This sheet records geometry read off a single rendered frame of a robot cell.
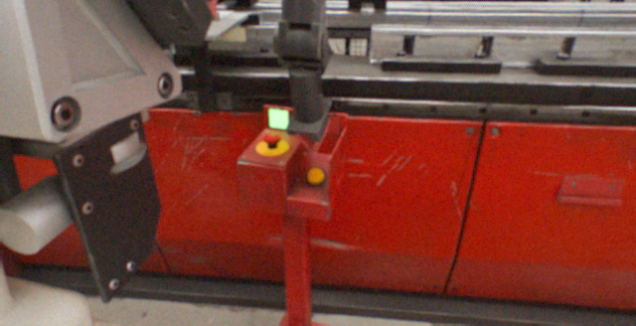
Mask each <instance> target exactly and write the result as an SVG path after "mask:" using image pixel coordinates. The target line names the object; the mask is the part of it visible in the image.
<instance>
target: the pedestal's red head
mask: <svg viewBox="0 0 636 326"><path fill-rule="evenodd" d="M273 107H279V106H270V105H264V106H263V108H264V123H265V130H264V131H263V132H262V133H261V134H260V135H259V136H258V137H257V138H256V140H255V141H253V142H252V143H251V144H250V145H249V146H248V147H247V149H246V150H245V152H244V154H243V155H242V156H241V157H240V158H239V159H238V174H239V185H240V194H241V204H242V206H243V207H247V208H253V209H260V210H265V211H271V212H276V213H283V214H287V213H288V214H289V215H294V216H300V217H306V218H312V219H318V220H324V221H329V220H330V217H331V215H332V212H333V210H334V207H335V204H337V201H338V199H339V196H340V194H341V191H342V189H343V186H344V184H345V173H346V167H345V166H346V139H347V117H348V114H346V113H336V112H328V113H336V116H342V135H341V136H334V135H326V134H325V136H330V137H339V138H340V139H339V141H338V143H336V145H335V147H334V150H333V152H332V154H331V155H325V154H317V153H316V154H315V153H310V152H307V148H306V147H305V145H304V144H303V143H302V142H301V141H300V140H299V139H298V138H297V137H296V136H293V135H287V132H286V130H284V129H275V128H269V120H268V110H269V109H272V108H273ZM279 108H284V110H287V111H289V119H290V117H291V115H292V113H293V111H294V110H293V108H289V107H279ZM268 133H276V134H279V135H281V137H282V139H281V140H283V141H285V142H287V143H288V144H289V150H288V151H287V152H285V153H284V154H281V155H275V156H266V155H262V154H259V153H258V152H257V151H256V146H257V144H258V143H260V142H262V141H263V136H264V135H265V134H268ZM315 167H319V168H322V169H324V170H325V172H326V174H327V180H326V182H325V184H324V185H323V186H321V187H315V186H309V185H307V183H306V181H305V175H306V173H307V171H309V170H311V169H312V168H315Z"/></svg>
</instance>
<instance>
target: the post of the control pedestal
mask: <svg viewBox="0 0 636 326"><path fill-rule="evenodd" d="M283 232H284V252H285V272H286V293H287V314H288V326H312V318H311V226H310V218H306V217H300V216H294V215H289V214H288V213H287V214H283Z"/></svg>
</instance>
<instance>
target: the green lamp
mask: <svg viewBox="0 0 636 326"><path fill-rule="evenodd" d="M269 119H270V127H274V128H284V129H286V127H287V125H288V111H285V110H275V109H270V110H269Z"/></svg>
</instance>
